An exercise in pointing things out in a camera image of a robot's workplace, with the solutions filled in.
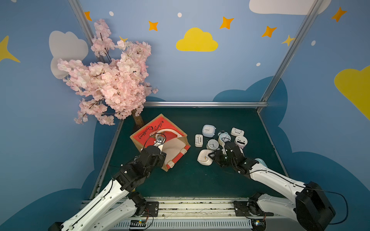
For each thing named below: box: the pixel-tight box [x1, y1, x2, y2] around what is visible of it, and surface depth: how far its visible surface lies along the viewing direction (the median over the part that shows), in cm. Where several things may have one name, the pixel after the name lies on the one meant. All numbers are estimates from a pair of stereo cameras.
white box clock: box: [230, 127, 245, 137], surface depth 106 cm
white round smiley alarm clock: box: [234, 135, 249, 149], surface depth 100 cm
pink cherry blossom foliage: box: [57, 18, 159, 126], surface depth 68 cm
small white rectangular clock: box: [194, 133, 204, 148], surface depth 102 cm
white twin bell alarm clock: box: [206, 139, 221, 151], surface depth 97 cm
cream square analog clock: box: [197, 149, 213, 166], surface depth 88 cm
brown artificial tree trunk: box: [131, 108, 145, 129], surface depth 100 cm
